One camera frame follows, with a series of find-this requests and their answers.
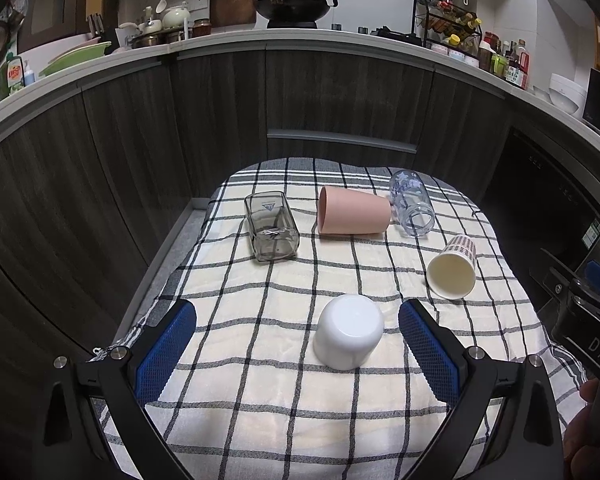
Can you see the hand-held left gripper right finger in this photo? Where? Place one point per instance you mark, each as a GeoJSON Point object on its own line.
{"type": "Point", "coordinates": [430, 355]}

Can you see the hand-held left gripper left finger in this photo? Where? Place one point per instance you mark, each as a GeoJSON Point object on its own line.
{"type": "Point", "coordinates": [166, 350]}

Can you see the white cup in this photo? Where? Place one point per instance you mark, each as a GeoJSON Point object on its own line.
{"type": "Point", "coordinates": [349, 332]}

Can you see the plaid paper cup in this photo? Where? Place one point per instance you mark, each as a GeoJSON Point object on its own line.
{"type": "Point", "coordinates": [452, 270]}

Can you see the clear printed plastic cup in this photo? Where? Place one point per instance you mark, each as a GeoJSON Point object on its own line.
{"type": "Point", "coordinates": [411, 203]}

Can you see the square smoky glass cup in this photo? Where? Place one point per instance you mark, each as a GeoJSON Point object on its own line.
{"type": "Point", "coordinates": [271, 227]}

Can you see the pink cup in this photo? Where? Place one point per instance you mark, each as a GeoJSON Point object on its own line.
{"type": "Point", "coordinates": [352, 211]}

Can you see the person's right hand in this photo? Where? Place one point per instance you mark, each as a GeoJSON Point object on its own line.
{"type": "Point", "coordinates": [582, 435]}

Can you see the black built-in dishwasher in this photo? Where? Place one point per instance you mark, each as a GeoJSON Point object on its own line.
{"type": "Point", "coordinates": [545, 200]}

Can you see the checked cloth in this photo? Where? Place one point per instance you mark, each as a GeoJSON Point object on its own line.
{"type": "Point", "coordinates": [280, 400]}

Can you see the white rice cooker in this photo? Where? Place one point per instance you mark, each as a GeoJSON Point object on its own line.
{"type": "Point", "coordinates": [567, 94]}

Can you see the dark wood cabinet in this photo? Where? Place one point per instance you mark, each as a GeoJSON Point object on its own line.
{"type": "Point", "coordinates": [130, 160]}

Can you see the cluster of condiment bottles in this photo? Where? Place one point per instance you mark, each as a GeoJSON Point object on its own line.
{"type": "Point", "coordinates": [505, 60]}

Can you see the green dish tray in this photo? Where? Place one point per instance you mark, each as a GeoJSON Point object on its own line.
{"type": "Point", "coordinates": [75, 60]}

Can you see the steel pot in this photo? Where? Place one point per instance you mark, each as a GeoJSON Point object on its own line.
{"type": "Point", "coordinates": [152, 40]}

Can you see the green dish soap bottle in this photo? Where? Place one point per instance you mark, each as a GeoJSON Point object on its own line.
{"type": "Point", "coordinates": [11, 77]}

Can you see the white mug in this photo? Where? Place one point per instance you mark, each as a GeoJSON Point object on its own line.
{"type": "Point", "coordinates": [129, 32]}

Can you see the red lidded jar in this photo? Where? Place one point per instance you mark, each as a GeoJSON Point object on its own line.
{"type": "Point", "coordinates": [202, 28]}

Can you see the knife block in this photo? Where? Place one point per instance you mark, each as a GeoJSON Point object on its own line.
{"type": "Point", "coordinates": [96, 25]}

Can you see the white teapot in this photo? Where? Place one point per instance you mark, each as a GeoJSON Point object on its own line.
{"type": "Point", "coordinates": [176, 16]}

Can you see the black stove burner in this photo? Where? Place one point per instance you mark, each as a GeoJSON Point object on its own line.
{"type": "Point", "coordinates": [292, 24]}

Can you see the hanging steel pan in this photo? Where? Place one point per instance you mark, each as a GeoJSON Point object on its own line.
{"type": "Point", "coordinates": [0, 30]}

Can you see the black wok with lid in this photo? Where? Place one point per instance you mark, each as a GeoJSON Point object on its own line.
{"type": "Point", "coordinates": [294, 0]}

